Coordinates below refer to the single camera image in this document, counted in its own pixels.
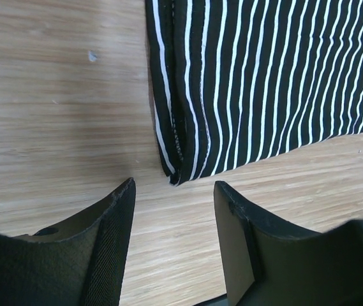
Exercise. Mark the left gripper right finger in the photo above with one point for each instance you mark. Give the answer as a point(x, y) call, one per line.
point(270, 261)

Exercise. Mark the black white striped tank top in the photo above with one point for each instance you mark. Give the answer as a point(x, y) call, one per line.
point(236, 82)

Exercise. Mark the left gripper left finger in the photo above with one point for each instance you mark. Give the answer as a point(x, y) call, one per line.
point(78, 261)

